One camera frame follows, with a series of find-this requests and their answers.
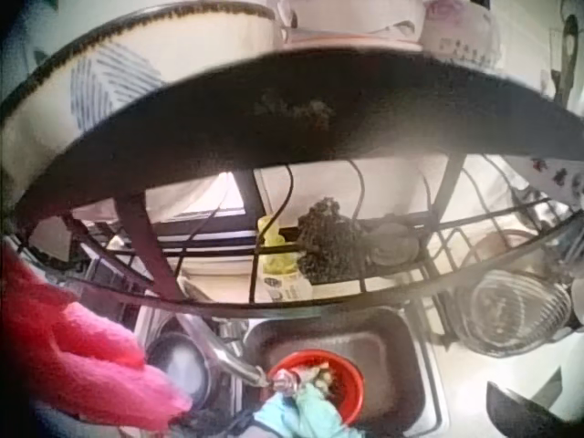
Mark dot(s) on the dark scrubbing sponge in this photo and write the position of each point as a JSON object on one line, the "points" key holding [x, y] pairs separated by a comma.
{"points": [[328, 237]]}

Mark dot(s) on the yellow dish soap bottle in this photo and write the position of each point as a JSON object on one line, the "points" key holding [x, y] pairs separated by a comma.
{"points": [[278, 269]]}

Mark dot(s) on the black bowl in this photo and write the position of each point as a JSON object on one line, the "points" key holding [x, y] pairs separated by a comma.
{"points": [[524, 415]]}

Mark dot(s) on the steel pan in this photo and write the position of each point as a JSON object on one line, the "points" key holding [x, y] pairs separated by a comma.
{"points": [[182, 365]]}

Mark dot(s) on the white leaf print bowl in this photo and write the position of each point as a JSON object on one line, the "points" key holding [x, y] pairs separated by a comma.
{"points": [[150, 55]]}

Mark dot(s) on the teal cloth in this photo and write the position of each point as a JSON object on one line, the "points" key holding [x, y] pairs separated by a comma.
{"points": [[305, 415]]}

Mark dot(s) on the chrome sink faucet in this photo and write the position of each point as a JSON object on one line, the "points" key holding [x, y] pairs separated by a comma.
{"points": [[228, 360]]}

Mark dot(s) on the white bowl with pink rim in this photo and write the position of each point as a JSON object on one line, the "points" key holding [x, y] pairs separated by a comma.
{"points": [[351, 23]]}

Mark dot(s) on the black metal dish rack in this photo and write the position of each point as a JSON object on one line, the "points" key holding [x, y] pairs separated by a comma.
{"points": [[292, 118]]}

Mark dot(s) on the white floral plate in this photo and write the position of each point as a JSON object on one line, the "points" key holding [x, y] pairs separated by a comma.
{"points": [[547, 175]]}

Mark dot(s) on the red plastic bowl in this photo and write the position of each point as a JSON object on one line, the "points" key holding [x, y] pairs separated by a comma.
{"points": [[351, 388]]}

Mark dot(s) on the hanging metal ladle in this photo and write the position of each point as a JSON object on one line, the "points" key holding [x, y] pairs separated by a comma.
{"points": [[568, 55]]}

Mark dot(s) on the white floral cup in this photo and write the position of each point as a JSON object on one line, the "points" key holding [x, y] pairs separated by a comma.
{"points": [[461, 32]]}

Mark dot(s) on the red towel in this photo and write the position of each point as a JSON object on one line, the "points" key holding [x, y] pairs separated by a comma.
{"points": [[77, 347]]}

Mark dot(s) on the stainless steel sink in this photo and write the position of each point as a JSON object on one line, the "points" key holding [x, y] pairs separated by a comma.
{"points": [[401, 365]]}

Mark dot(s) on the ribbed glass bowl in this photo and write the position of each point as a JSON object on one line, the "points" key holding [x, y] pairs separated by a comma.
{"points": [[515, 315]]}

